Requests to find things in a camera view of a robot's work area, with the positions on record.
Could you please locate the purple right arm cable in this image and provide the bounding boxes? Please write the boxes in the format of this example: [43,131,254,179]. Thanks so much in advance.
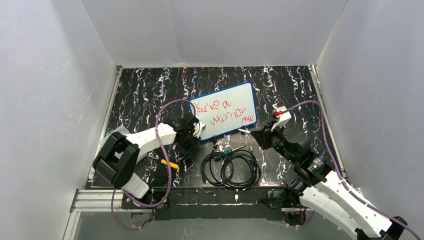
[281,100,422,240]

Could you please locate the aluminium table edge rail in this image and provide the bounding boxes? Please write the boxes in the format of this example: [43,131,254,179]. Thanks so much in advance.
[308,64,347,179]

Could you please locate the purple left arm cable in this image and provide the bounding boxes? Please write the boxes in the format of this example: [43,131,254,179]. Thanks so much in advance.
[110,99,198,231]

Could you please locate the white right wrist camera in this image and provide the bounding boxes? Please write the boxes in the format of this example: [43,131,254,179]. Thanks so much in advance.
[271,106,291,131]

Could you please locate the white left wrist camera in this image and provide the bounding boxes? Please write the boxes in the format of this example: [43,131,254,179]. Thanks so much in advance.
[193,121,206,138]

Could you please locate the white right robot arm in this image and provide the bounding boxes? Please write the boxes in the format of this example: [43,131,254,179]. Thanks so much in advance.
[250,123,407,240]

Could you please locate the coiled black cable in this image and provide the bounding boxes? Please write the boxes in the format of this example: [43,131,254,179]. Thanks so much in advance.
[200,149,263,190]

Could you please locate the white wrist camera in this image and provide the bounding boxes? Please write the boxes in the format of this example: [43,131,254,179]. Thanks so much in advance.
[271,106,291,131]
[193,121,206,138]

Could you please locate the blue framed whiteboard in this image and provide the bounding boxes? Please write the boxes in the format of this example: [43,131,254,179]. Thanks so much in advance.
[189,81,259,141]

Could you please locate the front aluminium frame rail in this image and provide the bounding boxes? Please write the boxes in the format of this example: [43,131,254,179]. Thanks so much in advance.
[70,187,364,213]

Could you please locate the green handled screwdriver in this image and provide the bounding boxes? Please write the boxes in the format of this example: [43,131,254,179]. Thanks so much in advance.
[213,145,246,161]

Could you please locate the clear plastic organizer box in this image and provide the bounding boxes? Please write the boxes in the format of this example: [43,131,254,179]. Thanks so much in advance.
[100,125,148,163]

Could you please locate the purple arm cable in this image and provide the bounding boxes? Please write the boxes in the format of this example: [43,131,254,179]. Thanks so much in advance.
[281,100,422,240]
[110,99,198,231]

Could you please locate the white red whiteboard marker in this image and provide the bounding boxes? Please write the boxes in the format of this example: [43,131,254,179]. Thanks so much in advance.
[237,128,251,134]

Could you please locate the yellow handled tool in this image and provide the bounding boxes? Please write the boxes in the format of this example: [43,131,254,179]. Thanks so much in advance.
[160,159,180,170]

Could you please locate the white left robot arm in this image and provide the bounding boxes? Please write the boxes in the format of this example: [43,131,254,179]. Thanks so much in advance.
[92,114,206,199]

